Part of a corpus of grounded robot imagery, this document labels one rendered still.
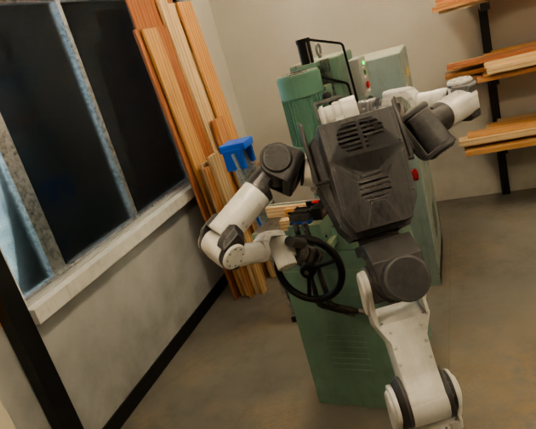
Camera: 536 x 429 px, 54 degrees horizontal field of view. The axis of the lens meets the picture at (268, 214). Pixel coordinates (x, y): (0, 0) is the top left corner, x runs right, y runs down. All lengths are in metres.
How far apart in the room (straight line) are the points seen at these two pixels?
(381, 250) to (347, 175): 0.21
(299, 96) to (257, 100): 2.68
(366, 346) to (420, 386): 0.83
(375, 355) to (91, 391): 1.40
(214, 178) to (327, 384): 1.61
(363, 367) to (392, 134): 1.32
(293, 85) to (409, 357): 1.09
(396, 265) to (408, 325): 0.28
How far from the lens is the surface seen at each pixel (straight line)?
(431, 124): 1.56
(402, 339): 1.53
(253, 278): 3.74
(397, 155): 1.37
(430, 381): 1.56
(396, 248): 1.38
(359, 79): 2.35
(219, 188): 3.53
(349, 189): 1.35
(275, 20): 4.61
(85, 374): 2.83
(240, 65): 4.74
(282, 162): 1.43
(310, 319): 2.38
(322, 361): 2.49
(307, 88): 2.07
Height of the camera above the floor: 1.66
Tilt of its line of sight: 18 degrees down
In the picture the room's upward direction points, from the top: 16 degrees counter-clockwise
